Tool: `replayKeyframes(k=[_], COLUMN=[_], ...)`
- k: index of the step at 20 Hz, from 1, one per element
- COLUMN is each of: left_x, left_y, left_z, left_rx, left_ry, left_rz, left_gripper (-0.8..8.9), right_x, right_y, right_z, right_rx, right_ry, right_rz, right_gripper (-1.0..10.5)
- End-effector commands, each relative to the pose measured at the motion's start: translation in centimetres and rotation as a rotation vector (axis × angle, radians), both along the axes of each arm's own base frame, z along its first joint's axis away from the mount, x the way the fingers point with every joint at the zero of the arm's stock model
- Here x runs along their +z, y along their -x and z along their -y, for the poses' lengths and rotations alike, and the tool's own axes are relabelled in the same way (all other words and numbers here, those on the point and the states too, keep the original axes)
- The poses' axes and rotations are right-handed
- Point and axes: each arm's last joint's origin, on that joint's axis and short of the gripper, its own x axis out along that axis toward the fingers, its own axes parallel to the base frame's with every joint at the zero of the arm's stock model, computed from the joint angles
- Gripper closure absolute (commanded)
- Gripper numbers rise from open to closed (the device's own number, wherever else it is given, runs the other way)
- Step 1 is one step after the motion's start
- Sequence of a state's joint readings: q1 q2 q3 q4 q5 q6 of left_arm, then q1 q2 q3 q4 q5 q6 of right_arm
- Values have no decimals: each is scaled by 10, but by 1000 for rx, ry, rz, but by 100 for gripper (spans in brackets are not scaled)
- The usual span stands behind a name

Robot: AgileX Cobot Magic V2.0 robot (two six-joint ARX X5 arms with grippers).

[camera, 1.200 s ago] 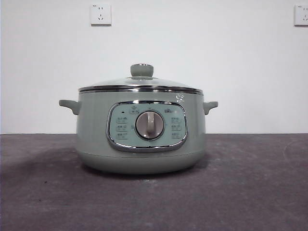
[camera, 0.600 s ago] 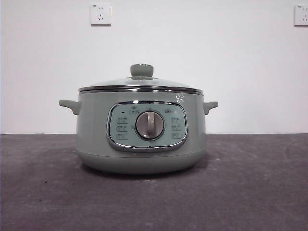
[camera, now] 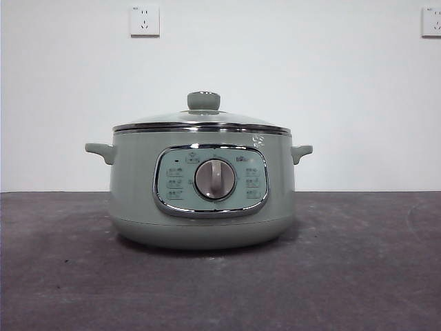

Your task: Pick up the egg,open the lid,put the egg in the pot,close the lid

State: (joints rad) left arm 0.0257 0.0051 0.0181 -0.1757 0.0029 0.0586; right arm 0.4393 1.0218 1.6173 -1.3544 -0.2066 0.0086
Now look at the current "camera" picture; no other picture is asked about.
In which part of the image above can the glass lid with green knob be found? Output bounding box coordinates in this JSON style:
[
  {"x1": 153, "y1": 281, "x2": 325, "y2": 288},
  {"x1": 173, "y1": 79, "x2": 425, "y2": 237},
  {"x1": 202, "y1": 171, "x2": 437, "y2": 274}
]
[{"x1": 113, "y1": 90, "x2": 292, "y2": 134}]

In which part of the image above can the pale green electric cooking pot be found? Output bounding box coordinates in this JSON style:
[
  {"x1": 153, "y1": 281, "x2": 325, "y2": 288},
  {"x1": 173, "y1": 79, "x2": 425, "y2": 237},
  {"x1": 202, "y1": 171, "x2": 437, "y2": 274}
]
[{"x1": 84, "y1": 129, "x2": 314, "y2": 250}]

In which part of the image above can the white wall socket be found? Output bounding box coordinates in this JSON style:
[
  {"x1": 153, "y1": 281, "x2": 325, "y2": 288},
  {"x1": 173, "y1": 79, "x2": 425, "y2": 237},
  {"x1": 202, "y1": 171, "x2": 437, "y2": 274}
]
[
  {"x1": 130, "y1": 6, "x2": 161, "y2": 39},
  {"x1": 421, "y1": 6, "x2": 441, "y2": 39}
]

